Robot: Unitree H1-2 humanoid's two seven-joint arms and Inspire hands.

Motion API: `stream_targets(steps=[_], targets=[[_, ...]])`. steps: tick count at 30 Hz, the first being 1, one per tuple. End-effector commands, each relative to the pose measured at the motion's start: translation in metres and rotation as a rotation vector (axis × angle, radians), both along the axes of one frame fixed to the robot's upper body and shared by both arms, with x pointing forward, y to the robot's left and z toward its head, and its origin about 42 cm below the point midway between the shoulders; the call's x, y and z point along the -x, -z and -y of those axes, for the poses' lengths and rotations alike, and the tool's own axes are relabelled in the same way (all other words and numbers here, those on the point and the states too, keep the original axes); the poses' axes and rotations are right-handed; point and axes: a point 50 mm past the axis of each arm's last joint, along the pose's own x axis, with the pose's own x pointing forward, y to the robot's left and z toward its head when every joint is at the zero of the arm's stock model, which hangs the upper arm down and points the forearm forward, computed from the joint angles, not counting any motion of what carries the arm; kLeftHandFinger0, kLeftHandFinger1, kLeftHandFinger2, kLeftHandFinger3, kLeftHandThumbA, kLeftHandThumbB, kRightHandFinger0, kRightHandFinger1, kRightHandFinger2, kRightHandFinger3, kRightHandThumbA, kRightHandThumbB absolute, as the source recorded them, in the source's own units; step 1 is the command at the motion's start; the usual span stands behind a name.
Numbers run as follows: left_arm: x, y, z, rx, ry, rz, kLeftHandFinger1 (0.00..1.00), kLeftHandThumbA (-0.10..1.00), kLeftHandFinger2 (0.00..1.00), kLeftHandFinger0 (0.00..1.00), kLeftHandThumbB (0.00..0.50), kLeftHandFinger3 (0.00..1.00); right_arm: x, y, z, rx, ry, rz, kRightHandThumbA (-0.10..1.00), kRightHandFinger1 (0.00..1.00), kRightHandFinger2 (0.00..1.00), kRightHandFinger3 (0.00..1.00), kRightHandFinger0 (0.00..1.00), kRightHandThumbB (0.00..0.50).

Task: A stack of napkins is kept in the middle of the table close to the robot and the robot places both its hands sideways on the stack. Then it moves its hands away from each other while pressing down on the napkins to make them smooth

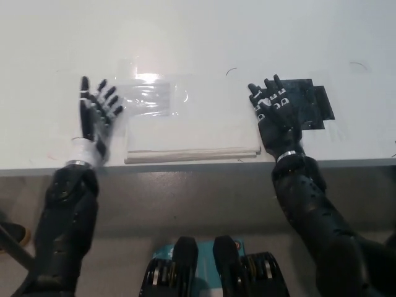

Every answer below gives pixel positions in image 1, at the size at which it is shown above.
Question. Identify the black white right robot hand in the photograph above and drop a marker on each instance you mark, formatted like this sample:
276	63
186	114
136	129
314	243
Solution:
278	127

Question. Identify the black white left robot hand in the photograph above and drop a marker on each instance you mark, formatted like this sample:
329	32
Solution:
92	123

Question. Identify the white napkin stack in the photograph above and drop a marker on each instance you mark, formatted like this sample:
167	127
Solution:
191	136

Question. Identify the black ribbed robot body block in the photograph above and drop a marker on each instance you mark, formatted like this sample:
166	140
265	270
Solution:
173	269
241	269

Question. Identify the black tape patch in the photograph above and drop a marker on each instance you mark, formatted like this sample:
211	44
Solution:
312	102

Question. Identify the clear plastic film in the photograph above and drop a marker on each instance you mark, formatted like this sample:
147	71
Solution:
148	77

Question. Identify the black shoe brown sole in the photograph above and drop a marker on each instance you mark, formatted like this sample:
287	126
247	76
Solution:
17	233

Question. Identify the black stand bar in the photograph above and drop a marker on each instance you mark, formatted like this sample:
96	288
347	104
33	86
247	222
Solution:
15	247

